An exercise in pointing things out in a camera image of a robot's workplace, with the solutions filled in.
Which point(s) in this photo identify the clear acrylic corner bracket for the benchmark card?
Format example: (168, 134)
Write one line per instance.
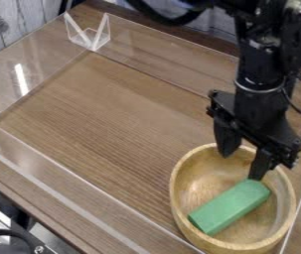
(89, 38)

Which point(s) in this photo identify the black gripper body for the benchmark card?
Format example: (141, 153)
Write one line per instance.
(259, 113)

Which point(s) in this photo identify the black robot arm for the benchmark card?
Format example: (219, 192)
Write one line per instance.
(268, 34)

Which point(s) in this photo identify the round wooden bowl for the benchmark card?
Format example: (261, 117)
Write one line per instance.
(201, 176)

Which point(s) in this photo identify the black metal mount bracket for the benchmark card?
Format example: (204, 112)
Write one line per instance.
(30, 244)

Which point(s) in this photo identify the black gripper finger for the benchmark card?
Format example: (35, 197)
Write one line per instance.
(264, 162)
(227, 136)

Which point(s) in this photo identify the clear acrylic enclosure walls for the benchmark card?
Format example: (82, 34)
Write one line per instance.
(95, 125)

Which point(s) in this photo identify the green rectangular block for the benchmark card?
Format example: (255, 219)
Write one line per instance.
(219, 213)

